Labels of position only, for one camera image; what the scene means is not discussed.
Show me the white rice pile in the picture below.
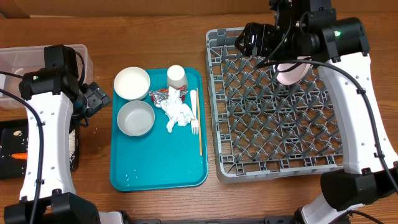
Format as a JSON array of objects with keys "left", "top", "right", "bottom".
[{"left": 69, "top": 130, "right": 76, "bottom": 167}]

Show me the white bowl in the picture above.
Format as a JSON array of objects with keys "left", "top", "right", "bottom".
[{"left": 113, "top": 67, "right": 150, "bottom": 101}]

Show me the white round plate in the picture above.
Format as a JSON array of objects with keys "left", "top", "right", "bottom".
[{"left": 277, "top": 63, "right": 310, "bottom": 85}]

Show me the grey bowl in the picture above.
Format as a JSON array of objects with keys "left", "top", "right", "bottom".
[{"left": 117, "top": 101, "right": 155, "bottom": 137}]

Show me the nut shells pile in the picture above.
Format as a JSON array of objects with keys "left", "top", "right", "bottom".
[{"left": 13, "top": 130, "right": 22, "bottom": 136}]

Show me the orange carrot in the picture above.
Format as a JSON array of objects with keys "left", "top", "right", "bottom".
[{"left": 11, "top": 152, "right": 28, "bottom": 161}]

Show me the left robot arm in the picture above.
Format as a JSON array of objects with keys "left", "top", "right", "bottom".
[{"left": 4, "top": 65, "right": 129, "bottom": 223}]

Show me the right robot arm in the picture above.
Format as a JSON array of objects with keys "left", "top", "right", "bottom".
[{"left": 234, "top": 17, "right": 397, "bottom": 223}]

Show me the black waste tray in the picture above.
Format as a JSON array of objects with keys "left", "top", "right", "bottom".
[{"left": 1, "top": 119, "right": 80, "bottom": 180}]

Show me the grey plastic dishwasher rack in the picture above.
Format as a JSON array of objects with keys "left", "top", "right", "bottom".
[{"left": 205, "top": 28, "right": 343, "bottom": 184}]

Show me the crumpled foil wrapper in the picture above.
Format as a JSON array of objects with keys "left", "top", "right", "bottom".
[{"left": 149, "top": 88, "right": 188, "bottom": 108}]

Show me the teal plastic tray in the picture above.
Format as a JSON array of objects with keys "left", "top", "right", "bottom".
[{"left": 110, "top": 68, "right": 208, "bottom": 192}]

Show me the wooden chopstick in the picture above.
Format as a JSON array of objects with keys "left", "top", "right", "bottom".
[{"left": 196, "top": 88, "right": 203, "bottom": 156}]

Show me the crumpled white tissue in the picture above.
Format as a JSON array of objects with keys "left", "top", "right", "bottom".
[{"left": 160, "top": 86, "right": 195, "bottom": 133}]

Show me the white paper cup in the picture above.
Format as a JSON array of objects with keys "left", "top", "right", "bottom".
[{"left": 167, "top": 65, "right": 188, "bottom": 89}]

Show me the clear plastic bin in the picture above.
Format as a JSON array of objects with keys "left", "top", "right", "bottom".
[{"left": 1, "top": 44, "right": 94, "bottom": 98}]

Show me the white plastic fork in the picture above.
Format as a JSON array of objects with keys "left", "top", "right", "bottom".
[{"left": 190, "top": 90, "right": 199, "bottom": 134}]

